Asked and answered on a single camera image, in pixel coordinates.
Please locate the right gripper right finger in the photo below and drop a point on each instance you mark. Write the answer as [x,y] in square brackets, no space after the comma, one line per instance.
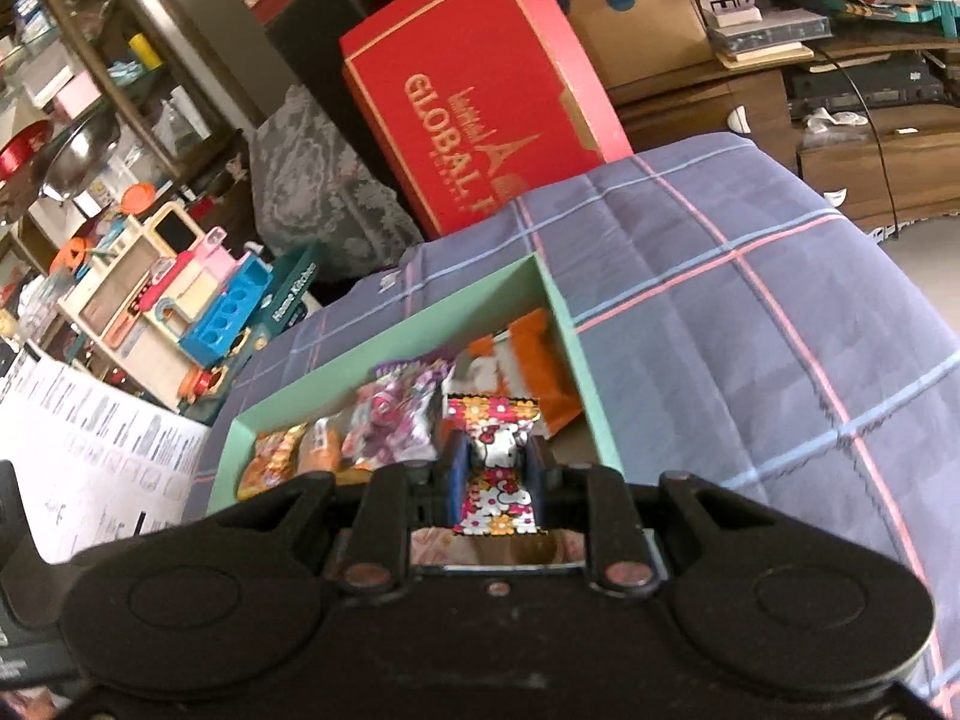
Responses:
[598,503]

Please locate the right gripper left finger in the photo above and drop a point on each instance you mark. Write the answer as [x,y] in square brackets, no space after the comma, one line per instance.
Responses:
[399,499]

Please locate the purple grape gummy bag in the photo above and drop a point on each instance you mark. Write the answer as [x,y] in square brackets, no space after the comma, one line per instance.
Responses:
[394,419]

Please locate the clear biscuit roll pack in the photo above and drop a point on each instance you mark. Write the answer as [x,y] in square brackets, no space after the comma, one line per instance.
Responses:
[321,446]

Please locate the Hello Kitty floral packet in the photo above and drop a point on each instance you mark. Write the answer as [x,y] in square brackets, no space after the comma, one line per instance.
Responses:
[497,499]

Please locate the orange striped chips bag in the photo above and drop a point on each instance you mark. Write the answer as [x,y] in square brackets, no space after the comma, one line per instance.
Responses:
[275,461]

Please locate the orange sauce snack bag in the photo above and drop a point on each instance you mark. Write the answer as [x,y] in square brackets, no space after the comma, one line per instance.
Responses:
[482,368]

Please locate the orange white snack pack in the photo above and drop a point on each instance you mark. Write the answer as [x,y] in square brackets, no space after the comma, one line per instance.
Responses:
[542,363]

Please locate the pink patterned white packet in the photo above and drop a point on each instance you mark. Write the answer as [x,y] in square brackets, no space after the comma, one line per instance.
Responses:
[443,547]

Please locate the green cardboard tray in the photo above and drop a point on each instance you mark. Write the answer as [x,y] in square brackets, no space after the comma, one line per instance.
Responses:
[391,331]

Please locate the white printed paper sheet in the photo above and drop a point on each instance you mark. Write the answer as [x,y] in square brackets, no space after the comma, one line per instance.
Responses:
[93,463]

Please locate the blue plaid tablecloth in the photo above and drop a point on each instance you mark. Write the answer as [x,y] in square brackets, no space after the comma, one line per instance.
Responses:
[736,326]

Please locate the toy kitchen playset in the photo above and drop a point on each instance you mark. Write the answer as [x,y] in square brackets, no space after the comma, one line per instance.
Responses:
[173,309]

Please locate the grey lace cushion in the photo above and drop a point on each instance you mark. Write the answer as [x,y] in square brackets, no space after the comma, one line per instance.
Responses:
[310,187]

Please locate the red Global gift box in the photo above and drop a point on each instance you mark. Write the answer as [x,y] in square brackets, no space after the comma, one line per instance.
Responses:
[475,102]

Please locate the cluttered display shelf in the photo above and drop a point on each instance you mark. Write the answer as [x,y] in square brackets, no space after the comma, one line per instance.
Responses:
[96,97]

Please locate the wooden tv cabinet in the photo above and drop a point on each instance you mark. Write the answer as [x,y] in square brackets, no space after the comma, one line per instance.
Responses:
[871,121]

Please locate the brown bear cardboard box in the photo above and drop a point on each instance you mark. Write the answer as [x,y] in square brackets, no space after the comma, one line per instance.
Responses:
[631,40]

